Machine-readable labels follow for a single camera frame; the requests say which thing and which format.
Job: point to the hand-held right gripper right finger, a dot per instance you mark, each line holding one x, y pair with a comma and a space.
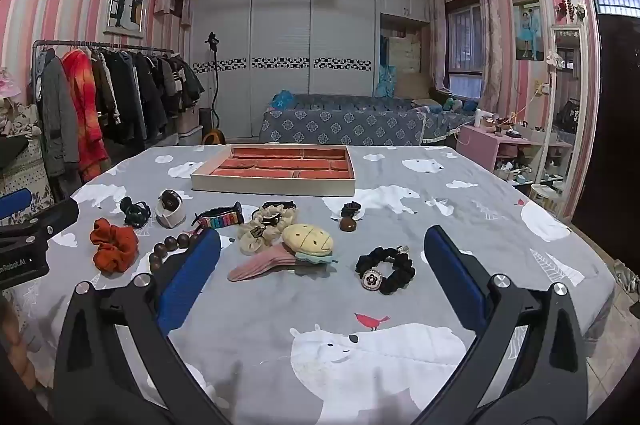
455, 275

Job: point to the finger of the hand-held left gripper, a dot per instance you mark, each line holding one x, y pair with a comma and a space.
15, 201
55, 216

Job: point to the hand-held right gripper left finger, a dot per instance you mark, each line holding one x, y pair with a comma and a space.
190, 275

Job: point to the orange scrunchie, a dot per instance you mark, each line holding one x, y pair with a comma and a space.
112, 245

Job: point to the beige fuzzy scrunchie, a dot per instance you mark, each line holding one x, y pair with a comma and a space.
287, 220
247, 242

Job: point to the pink knitted hair clip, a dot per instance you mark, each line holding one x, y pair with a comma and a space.
260, 262

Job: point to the yellow plush hair clip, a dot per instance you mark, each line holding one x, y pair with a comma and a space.
307, 237

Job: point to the red-lined jewelry tray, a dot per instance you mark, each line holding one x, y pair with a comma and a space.
280, 165

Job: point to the person's left hand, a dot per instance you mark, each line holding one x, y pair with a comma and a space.
12, 345

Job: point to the floral cloth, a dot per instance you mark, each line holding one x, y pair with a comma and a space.
25, 165

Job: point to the black scrunchie with flower charm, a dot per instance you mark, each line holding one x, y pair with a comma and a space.
395, 277

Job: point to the white stool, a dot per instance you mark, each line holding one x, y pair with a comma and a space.
545, 195

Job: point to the pink cabinet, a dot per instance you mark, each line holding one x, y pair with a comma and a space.
475, 145

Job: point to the row of hanging clothes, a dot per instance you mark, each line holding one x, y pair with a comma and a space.
125, 90

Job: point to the pink storage box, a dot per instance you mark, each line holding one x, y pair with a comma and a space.
190, 125

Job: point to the metal clothes rack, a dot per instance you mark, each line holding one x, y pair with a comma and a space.
100, 45

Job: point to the black garment steamer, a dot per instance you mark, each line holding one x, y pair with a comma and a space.
215, 95

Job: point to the bed with blue patterned cover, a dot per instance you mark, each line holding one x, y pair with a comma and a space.
340, 125

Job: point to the white framed standing mirror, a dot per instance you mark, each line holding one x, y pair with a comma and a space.
565, 115

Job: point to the beige woven cushion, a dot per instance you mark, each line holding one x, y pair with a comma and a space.
410, 85

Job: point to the teal cloth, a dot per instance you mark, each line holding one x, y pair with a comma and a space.
282, 100

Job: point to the hanging blue garment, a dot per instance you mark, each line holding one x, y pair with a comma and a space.
386, 75

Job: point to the dark door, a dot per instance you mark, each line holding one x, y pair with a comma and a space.
610, 130

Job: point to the window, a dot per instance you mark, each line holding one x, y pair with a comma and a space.
465, 50

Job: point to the pink floral curtain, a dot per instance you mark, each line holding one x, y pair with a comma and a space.
495, 40
439, 40

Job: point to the white sliding door wardrobe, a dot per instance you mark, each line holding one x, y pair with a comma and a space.
280, 30

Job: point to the red artificial flowers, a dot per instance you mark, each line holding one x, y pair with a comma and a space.
567, 7

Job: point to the blue couple wall poster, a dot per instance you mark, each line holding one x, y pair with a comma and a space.
528, 30

